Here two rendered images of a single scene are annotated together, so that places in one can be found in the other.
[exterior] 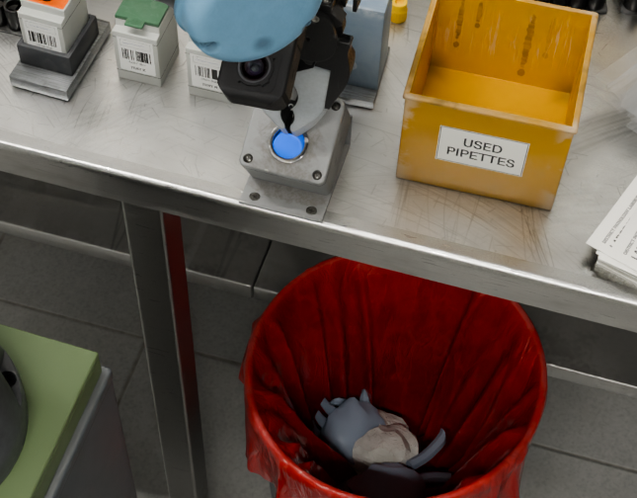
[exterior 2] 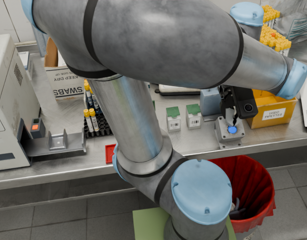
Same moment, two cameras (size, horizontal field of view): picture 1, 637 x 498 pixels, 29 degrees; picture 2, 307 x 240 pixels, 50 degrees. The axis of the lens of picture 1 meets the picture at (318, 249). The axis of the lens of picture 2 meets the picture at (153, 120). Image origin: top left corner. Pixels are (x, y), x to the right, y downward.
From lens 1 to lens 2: 46 cm
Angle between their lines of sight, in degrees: 15
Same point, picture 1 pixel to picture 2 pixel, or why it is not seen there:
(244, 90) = (248, 114)
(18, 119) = not seen: hidden behind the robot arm
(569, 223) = (295, 124)
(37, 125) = not seen: hidden behind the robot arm
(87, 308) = (120, 209)
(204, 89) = (193, 126)
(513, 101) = (262, 102)
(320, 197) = (238, 140)
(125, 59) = (171, 126)
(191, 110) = (192, 133)
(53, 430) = (229, 222)
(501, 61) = (256, 94)
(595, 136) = not seen: hidden behind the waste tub
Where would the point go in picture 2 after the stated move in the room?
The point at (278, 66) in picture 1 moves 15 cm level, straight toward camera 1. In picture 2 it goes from (253, 105) to (296, 147)
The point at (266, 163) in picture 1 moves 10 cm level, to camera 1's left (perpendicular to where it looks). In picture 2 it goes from (229, 136) to (198, 147)
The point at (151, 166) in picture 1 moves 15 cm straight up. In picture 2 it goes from (193, 150) to (195, 115)
